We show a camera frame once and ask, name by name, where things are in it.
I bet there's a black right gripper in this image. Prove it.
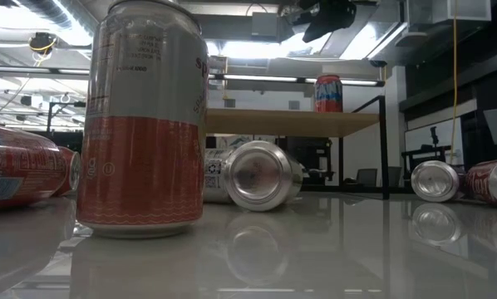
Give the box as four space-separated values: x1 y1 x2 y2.
279 0 357 43

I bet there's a red Fanta can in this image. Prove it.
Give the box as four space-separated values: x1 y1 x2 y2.
0 122 69 213
51 145 82 199
313 74 344 113

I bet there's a green soda can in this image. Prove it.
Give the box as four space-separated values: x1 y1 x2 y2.
224 140 304 212

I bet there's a silver and orange sparkling can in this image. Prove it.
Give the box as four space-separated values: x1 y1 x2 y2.
76 0 210 240

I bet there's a wooden shelf with black legs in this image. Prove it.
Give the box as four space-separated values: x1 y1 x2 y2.
205 94 391 200

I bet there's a long ceiling light tube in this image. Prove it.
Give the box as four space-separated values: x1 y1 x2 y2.
209 73 386 87

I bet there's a white ventilation unit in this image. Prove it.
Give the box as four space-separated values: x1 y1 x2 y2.
396 0 493 47

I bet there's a black equipment cart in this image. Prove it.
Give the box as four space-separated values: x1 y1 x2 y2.
279 136 335 187

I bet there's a black tripod stand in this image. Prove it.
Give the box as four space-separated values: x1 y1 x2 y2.
401 125 455 178

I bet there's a grey office chair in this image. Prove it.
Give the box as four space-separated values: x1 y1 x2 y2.
387 165 403 188
355 168 378 188

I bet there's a dark red Coca-Cola can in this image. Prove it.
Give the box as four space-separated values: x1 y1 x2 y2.
410 160 468 203

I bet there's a yellow power cable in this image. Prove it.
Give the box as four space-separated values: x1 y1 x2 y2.
450 0 460 165

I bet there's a white wall board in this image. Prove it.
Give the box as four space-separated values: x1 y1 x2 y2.
404 117 461 167

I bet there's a black ceiling cable reel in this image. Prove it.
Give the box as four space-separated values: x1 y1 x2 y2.
27 32 58 55

